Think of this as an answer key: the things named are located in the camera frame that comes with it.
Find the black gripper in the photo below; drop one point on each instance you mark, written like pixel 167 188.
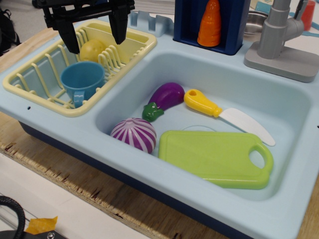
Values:
pixel 61 14

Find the light blue plate holder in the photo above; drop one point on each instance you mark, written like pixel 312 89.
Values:
pixel 156 25

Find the dark blue utensil holder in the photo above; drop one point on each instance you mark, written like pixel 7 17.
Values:
pixel 188 15

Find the purple striped toy onion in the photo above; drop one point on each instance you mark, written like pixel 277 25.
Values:
pixel 136 132

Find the light blue toy sink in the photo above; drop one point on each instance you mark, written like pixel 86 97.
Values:
pixel 243 150

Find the purple toy eggplant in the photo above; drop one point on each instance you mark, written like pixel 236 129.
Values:
pixel 166 96

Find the wooden board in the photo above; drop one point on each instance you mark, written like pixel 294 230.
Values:
pixel 159 198

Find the orange toy carrot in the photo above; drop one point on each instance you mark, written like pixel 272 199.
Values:
pixel 209 34

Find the blue plastic cup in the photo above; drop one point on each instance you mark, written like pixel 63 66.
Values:
pixel 80 81

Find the yellow handled toy knife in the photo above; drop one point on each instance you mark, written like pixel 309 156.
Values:
pixel 197 101

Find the green toy cutting board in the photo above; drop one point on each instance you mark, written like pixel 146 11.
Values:
pixel 228 159

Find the steel bowl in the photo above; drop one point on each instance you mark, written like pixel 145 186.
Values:
pixel 255 22

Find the red cup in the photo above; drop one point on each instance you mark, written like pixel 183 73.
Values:
pixel 307 17

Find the black bag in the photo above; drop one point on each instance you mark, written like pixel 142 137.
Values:
pixel 8 35

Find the grey toy faucet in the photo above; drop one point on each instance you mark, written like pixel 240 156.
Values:
pixel 270 54

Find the yellow dish drying rack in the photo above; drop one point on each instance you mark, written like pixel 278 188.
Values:
pixel 38 79

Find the yellow tape piece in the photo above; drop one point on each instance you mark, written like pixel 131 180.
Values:
pixel 41 225

